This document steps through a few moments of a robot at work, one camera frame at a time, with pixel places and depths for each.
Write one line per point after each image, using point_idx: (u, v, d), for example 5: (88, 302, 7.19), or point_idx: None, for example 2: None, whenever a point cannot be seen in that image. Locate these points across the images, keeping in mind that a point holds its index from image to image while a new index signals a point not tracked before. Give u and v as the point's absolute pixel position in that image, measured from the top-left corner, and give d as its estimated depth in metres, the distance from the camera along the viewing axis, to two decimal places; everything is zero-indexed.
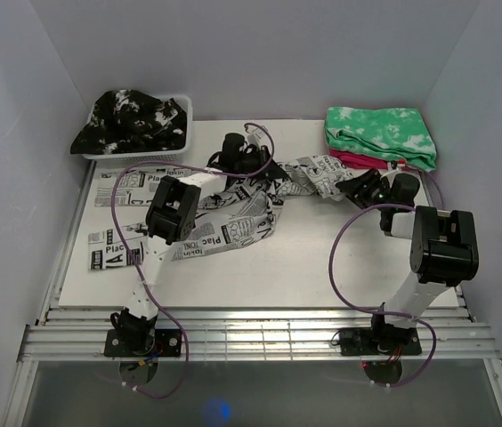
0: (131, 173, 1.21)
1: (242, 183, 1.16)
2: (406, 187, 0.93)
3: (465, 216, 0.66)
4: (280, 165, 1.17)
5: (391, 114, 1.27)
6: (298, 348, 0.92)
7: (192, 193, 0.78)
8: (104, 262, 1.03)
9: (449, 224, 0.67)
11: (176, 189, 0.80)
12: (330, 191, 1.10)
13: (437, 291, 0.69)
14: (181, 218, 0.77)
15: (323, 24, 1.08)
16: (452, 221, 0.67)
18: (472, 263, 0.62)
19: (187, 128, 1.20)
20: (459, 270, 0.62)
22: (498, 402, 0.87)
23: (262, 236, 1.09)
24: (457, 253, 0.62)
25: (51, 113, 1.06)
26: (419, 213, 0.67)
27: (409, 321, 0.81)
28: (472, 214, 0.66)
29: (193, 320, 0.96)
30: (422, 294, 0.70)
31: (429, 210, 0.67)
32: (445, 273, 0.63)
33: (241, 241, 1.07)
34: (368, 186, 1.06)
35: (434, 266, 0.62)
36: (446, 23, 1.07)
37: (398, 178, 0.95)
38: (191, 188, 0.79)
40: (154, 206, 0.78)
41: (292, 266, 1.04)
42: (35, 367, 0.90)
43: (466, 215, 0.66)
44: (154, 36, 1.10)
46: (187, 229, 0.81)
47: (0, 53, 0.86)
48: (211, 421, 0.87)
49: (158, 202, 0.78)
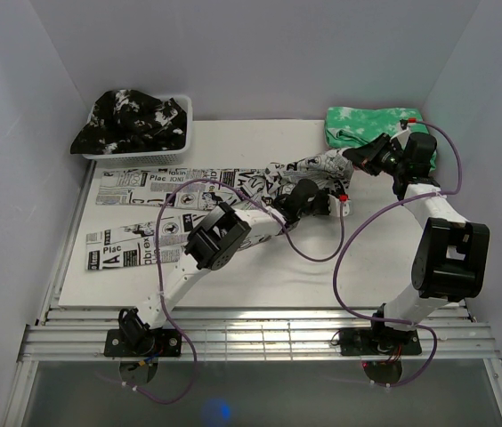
0: (133, 173, 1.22)
1: (245, 186, 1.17)
2: (424, 147, 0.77)
3: (479, 229, 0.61)
4: (277, 165, 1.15)
5: (391, 114, 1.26)
6: (299, 348, 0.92)
7: (239, 229, 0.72)
8: (101, 262, 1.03)
9: (459, 235, 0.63)
11: (229, 216, 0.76)
12: (339, 165, 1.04)
13: (436, 302, 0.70)
14: (221, 248, 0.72)
15: (322, 24, 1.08)
16: (465, 231, 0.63)
18: (475, 281, 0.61)
19: (187, 128, 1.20)
20: (463, 288, 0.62)
22: (498, 402, 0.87)
23: (316, 236, 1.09)
24: (463, 275, 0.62)
25: (50, 113, 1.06)
26: (429, 228, 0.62)
27: (409, 326, 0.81)
28: (486, 226, 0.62)
29: (192, 320, 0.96)
30: (423, 304, 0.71)
31: (441, 225, 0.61)
32: (448, 290, 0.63)
33: (279, 247, 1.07)
34: (377, 149, 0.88)
35: (438, 287, 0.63)
36: (445, 23, 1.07)
37: (414, 136, 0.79)
38: (243, 222, 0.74)
40: (200, 227, 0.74)
41: (329, 244, 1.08)
42: (35, 367, 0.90)
43: (481, 227, 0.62)
44: (154, 35, 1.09)
46: (222, 261, 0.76)
47: (1, 53, 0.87)
48: (210, 421, 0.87)
49: (207, 224, 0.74)
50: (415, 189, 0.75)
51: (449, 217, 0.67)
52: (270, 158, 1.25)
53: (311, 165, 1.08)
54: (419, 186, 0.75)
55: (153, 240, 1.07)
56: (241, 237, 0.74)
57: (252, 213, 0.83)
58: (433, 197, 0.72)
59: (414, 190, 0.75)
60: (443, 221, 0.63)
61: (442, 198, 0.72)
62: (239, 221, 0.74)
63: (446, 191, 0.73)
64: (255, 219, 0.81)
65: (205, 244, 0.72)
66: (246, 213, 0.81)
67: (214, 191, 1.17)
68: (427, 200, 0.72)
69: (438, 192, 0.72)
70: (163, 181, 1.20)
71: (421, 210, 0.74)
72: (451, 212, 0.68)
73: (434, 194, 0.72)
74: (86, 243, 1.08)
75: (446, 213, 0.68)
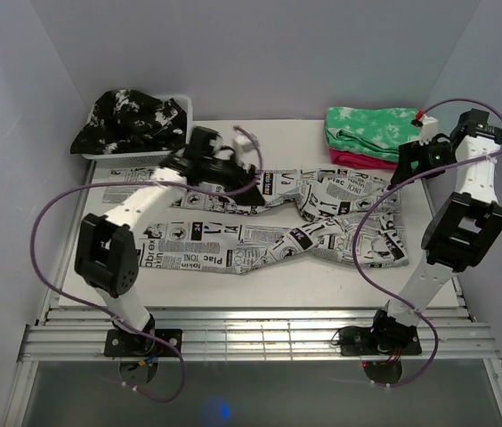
0: (141, 172, 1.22)
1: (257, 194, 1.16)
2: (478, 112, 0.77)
3: (500, 212, 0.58)
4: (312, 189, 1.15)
5: (391, 113, 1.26)
6: (298, 348, 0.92)
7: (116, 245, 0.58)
8: None
9: (481, 213, 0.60)
11: (106, 228, 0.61)
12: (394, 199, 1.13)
13: (443, 275, 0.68)
14: (111, 273, 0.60)
15: (322, 24, 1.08)
16: (485, 210, 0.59)
18: (478, 255, 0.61)
19: (187, 128, 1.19)
20: (463, 258, 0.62)
22: (498, 402, 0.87)
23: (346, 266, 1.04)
24: (469, 249, 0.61)
25: (50, 114, 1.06)
26: (450, 203, 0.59)
27: (410, 313, 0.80)
28: None
29: (192, 320, 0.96)
30: (427, 278, 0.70)
31: (461, 200, 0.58)
32: (451, 257, 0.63)
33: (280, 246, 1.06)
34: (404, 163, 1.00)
35: (440, 252, 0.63)
36: (445, 24, 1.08)
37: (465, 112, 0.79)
38: (117, 234, 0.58)
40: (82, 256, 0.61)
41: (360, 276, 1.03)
42: (35, 366, 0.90)
43: None
44: (153, 35, 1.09)
46: (127, 274, 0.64)
47: (2, 54, 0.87)
48: (210, 421, 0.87)
49: (85, 250, 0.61)
50: (470, 143, 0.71)
51: (478, 191, 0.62)
52: (270, 158, 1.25)
53: (364, 210, 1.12)
54: (475, 142, 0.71)
55: (158, 244, 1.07)
56: (123, 252, 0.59)
57: (132, 203, 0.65)
58: (481, 162, 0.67)
59: (471, 144, 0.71)
60: (465, 197, 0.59)
61: (492, 163, 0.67)
62: (117, 232, 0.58)
63: (498, 155, 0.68)
64: (138, 210, 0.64)
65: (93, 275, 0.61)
66: (124, 208, 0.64)
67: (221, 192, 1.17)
68: (469, 167, 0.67)
69: (489, 156, 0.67)
70: None
71: (464, 170, 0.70)
72: (486, 188, 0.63)
73: (484, 157, 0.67)
74: None
75: (479, 186, 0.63)
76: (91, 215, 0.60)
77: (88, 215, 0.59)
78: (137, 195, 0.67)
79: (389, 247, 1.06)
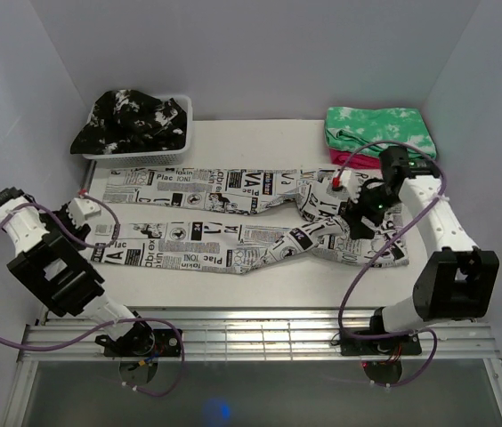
0: (141, 172, 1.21)
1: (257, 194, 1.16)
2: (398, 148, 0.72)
3: (487, 257, 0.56)
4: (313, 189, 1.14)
5: (391, 114, 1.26)
6: (298, 348, 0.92)
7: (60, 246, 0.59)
8: (103, 256, 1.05)
9: (465, 261, 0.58)
11: (35, 254, 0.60)
12: None
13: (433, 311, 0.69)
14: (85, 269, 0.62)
15: (322, 24, 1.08)
16: (469, 258, 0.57)
18: (479, 303, 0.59)
19: (187, 128, 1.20)
20: (467, 311, 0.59)
22: (498, 402, 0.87)
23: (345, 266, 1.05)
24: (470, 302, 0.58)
25: (50, 114, 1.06)
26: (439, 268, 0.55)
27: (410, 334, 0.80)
28: (495, 253, 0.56)
29: (192, 320, 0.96)
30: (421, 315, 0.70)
31: (448, 259, 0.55)
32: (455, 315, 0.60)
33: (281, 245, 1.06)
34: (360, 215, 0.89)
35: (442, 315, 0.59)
36: (445, 23, 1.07)
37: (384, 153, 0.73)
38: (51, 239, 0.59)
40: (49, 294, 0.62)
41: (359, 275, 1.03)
42: (35, 366, 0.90)
43: (488, 254, 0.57)
44: (154, 35, 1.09)
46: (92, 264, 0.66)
47: (1, 54, 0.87)
48: (211, 421, 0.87)
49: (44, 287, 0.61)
50: (414, 186, 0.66)
51: (455, 243, 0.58)
52: (270, 158, 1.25)
53: None
54: (418, 181, 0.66)
55: (158, 244, 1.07)
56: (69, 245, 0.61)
57: (20, 229, 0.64)
58: (437, 201, 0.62)
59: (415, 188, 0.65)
60: (450, 254, 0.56)
61: (445, 201, 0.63)
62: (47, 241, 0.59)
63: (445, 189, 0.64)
64: (35, 227, 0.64)
65: (72, 291, 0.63)
66: (24, 234, 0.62)
67: (221, 192, 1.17)
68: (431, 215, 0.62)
69: (440, 196, 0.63)
70: (170, 181, 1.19)
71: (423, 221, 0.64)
72: (459, 232, 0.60)
73: (437, 198, 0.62)
74: (94, 233, 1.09)
75: (451, 233, 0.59)
76: (11, 262, 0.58)
77: (11, 265, 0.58)
78: (13, 228, 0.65)
79: (389, 247, 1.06)
